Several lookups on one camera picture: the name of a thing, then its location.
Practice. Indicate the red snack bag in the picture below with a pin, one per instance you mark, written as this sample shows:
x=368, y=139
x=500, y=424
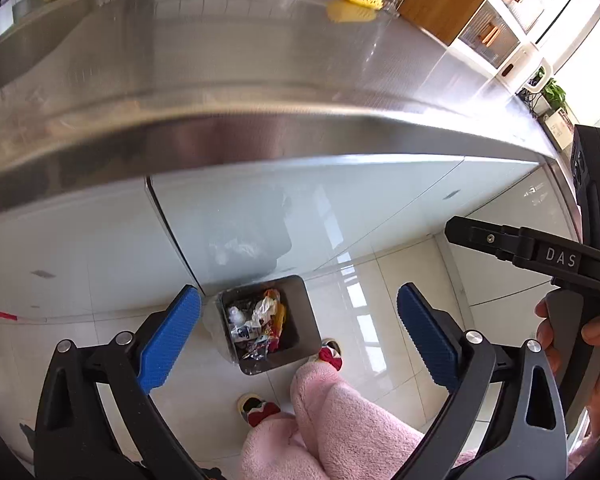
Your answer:
x=270, y=317

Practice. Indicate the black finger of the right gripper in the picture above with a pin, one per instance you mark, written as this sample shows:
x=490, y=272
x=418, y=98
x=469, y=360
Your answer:
x=489, y=238

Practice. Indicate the pink fleece trouser legs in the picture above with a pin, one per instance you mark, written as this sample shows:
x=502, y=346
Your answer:
x=333, y=433

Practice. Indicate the metal trash bin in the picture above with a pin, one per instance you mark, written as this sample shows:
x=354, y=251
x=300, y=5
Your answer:
x=237, y=335

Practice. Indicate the stainless steel sink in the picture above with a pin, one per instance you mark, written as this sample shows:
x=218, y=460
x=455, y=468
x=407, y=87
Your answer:
x=26, y=43

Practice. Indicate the white electric kettle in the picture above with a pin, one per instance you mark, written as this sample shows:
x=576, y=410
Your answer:
x=525, y=69

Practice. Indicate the right red bow slipper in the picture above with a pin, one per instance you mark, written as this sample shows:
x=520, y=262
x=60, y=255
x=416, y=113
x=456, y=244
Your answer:
x=330, y=353

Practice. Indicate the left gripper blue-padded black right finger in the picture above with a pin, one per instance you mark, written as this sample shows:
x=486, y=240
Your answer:
x=526, y=437

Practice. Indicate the green potted plant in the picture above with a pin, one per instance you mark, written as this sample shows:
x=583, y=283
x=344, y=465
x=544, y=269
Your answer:
x=554, y=95

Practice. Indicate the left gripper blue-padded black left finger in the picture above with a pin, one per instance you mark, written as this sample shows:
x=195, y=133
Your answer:
x=73, y=436

